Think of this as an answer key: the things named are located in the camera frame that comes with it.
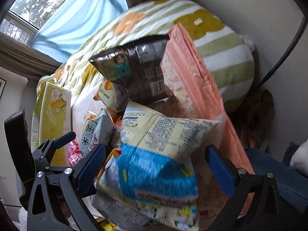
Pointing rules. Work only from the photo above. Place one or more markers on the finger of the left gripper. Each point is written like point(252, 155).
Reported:
point(64, 140)

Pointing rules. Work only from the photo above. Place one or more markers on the pink striped snack bag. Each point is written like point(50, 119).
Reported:
point(74, 155)

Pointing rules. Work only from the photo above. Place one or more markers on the brown curtain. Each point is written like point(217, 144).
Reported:
point(24, 60)

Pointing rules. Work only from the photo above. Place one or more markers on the white plush toy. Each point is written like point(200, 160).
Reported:
point(299, 160)

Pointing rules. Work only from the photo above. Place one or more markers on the light blue window cloth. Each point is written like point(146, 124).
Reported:
point(74, 23)

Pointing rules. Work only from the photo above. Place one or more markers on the yellow green cardboard box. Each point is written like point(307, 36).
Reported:
point(51, 115)

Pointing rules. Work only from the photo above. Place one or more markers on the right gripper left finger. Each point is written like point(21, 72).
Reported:
point(74, 183)

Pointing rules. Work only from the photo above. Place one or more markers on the grey rice cracker bag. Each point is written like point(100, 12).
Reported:
point(98, 130)

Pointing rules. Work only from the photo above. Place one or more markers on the black snack bag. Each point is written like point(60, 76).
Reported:
point(134, 69)

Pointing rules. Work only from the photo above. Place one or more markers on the orange white snack bag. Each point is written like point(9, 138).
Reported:
point(106, 95)

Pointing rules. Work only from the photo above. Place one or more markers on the blue yellow snack bag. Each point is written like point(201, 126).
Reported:
point(153, 180)

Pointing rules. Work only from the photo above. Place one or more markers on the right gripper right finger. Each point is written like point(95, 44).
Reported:
point(254, 200)

